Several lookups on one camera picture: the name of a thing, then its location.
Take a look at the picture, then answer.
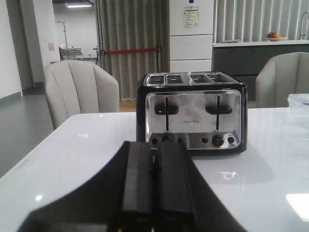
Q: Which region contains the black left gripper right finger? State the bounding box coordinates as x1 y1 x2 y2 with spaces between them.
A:
154 142 245 232

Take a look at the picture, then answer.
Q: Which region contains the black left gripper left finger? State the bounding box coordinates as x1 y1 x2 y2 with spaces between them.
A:
18 141 153 232

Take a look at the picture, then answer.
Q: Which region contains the black and chrome toaster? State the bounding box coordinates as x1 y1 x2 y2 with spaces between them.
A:
136 72 248 155

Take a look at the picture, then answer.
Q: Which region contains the grey upholstered chair left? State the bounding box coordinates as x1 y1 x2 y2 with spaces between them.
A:
44 60 120 129

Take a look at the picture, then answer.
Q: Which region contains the grey upholstered chair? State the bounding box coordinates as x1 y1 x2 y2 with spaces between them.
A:
255 52 309 108
44 60 120 129

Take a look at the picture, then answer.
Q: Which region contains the red barrier belt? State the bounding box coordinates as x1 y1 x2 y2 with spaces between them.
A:
104 47 160 55

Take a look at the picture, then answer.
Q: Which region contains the clear plastic food container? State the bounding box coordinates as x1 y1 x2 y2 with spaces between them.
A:
288 93 309 116

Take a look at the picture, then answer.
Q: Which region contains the dark kitchen counter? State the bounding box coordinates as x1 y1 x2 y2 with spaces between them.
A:
212 40 309 101

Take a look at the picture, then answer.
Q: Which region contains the grey upholstered chair right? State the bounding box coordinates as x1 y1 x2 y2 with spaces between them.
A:
255 52 309 108

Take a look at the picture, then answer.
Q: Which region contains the grey curtain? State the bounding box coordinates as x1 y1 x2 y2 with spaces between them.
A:
94 0 169 100

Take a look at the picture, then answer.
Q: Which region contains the white refrigerator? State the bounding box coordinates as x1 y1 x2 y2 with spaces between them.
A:
169 0 214 72

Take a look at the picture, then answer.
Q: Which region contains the fruit plate on counter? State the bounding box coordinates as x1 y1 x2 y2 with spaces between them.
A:
265 32 289 42

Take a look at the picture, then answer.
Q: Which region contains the metal barrier post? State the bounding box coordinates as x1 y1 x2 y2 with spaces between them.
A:
157 46 162 73

